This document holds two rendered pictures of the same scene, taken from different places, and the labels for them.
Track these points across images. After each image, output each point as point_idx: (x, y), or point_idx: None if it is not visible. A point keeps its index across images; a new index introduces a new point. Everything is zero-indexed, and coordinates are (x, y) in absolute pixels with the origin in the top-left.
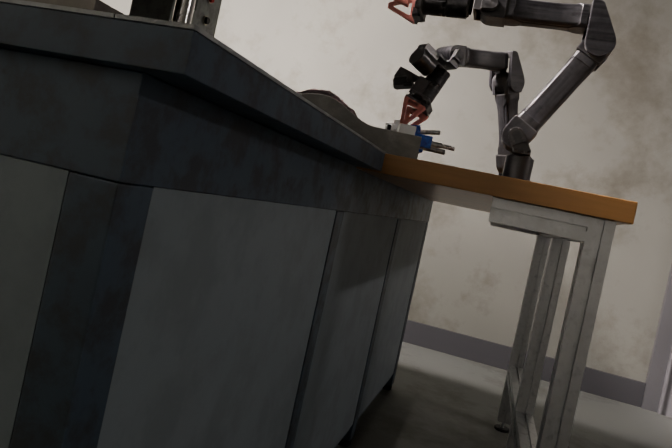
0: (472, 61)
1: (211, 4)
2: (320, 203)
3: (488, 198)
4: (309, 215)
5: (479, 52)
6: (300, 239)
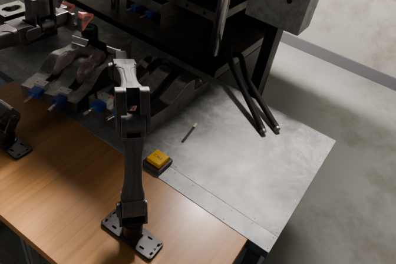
0: (117, 80)
1: None
2: (5, 80)
3: None
4: (1, 80)
5: (119, 75)
6: (0, 85)
